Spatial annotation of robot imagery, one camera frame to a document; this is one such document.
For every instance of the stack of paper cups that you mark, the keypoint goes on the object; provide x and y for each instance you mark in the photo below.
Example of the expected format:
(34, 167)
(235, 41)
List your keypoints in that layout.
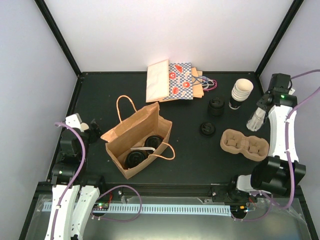
(240, 92)

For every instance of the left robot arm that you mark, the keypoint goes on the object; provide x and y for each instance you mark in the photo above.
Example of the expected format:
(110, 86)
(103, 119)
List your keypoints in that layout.
(74, 190)

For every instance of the glass of white stirrers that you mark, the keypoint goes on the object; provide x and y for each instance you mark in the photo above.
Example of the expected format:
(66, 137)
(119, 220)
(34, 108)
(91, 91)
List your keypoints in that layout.
(257, 119)

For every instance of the near black lid stack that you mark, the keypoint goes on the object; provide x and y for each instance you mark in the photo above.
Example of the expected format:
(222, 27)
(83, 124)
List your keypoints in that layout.
(207, 129)

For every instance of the black lid stack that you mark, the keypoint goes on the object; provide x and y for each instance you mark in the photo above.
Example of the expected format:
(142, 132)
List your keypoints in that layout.
(216, 106)
(207, 129)

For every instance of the blue checkered paper bag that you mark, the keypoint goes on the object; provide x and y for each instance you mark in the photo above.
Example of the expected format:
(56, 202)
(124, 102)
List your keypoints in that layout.
(180, 82)

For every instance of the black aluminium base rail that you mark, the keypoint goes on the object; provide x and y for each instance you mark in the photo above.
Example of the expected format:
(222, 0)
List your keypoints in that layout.
(181, 190)

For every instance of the black frame post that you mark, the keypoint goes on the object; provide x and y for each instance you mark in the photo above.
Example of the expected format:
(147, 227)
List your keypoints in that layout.
(42, 6)
(283, 27)

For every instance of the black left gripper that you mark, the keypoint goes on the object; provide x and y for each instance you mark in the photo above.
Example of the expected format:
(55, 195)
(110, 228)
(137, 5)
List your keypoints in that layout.
(94, 137)

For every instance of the large brown paper bag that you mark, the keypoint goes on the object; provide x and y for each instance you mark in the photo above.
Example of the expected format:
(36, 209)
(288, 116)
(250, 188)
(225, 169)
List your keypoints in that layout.
(133, 131)

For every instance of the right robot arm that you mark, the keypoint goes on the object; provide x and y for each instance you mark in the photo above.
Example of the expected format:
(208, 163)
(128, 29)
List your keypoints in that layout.
(280, 171)

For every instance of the white slotted cable duct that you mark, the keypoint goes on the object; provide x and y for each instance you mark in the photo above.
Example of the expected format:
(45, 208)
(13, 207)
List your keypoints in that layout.
(162, 209)

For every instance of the black left frame post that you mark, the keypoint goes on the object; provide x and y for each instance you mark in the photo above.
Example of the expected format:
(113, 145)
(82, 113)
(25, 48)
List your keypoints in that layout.
(42, 6)

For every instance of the far black lid stack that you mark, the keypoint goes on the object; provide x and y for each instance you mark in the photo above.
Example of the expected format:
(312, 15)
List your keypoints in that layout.
(216, 106)

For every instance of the flat brown paper bags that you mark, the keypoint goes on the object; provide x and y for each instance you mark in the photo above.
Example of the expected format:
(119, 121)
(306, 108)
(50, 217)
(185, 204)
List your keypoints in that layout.
(196, 85)

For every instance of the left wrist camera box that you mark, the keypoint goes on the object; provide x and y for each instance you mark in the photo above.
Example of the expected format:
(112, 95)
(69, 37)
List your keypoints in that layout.
(74, 121)

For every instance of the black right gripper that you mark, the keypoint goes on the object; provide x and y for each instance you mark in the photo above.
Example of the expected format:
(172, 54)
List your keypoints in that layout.
(260, 102)

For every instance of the black coffee cup lid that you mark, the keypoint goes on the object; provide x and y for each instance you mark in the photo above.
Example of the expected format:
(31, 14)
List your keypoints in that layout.
(153, 141)

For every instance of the black right frame post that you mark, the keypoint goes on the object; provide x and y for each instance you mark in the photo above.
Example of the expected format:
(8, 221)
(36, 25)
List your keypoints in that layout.
(283, 27)

